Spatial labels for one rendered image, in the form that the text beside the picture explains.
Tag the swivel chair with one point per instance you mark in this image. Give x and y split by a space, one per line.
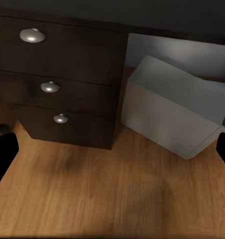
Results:
4 129

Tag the desk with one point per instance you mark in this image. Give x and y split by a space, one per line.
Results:
192 20

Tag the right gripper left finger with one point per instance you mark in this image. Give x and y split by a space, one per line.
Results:
8 150

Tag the desktop computer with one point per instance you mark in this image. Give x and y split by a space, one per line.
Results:
173 108

